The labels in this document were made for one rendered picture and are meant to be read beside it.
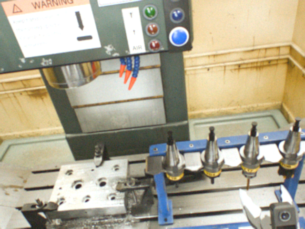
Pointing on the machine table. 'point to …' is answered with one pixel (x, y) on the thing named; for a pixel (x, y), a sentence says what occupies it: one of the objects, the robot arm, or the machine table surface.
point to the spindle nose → (73, 75)
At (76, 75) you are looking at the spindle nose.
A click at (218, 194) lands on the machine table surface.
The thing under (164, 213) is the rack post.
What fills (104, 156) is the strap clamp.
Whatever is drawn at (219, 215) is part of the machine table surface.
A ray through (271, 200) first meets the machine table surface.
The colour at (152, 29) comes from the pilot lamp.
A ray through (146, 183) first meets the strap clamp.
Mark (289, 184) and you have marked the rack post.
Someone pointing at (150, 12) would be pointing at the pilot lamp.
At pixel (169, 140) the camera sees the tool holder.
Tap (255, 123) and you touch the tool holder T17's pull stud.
